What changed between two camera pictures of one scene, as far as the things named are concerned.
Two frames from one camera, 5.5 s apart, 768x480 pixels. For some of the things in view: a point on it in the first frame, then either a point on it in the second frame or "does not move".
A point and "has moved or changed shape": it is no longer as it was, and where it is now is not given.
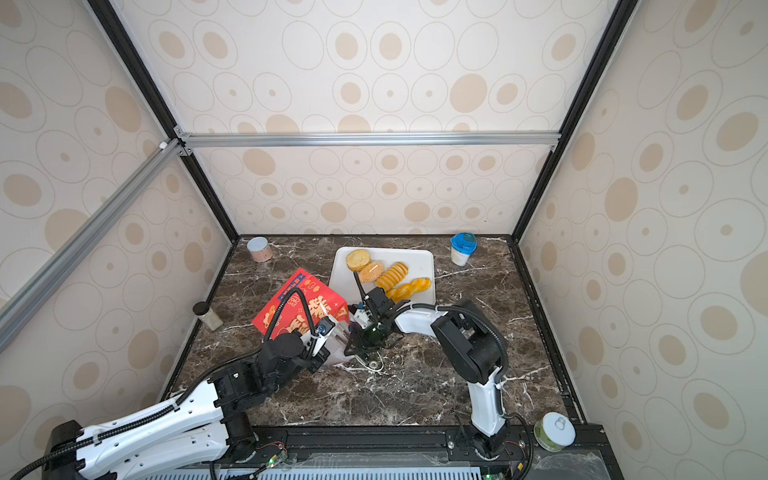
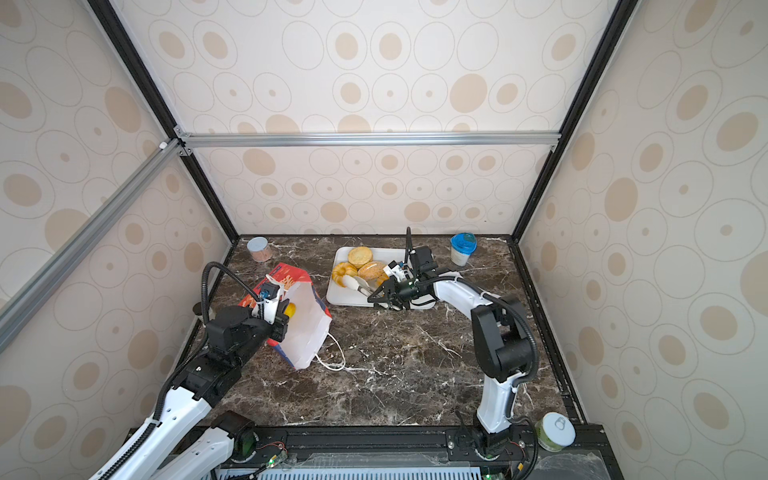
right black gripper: x=359 y=344 → x=391 y=296
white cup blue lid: x=462 y=245 does not move
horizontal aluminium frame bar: x=365 y=139 does not move
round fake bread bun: x=357 y=260 does not move
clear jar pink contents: x=259 y=248 does not move
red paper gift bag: x=301 y=303 has moved or changed shape
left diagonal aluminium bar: x=17 y=308 does not move
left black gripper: x=320 y=359 → x=281 y=321
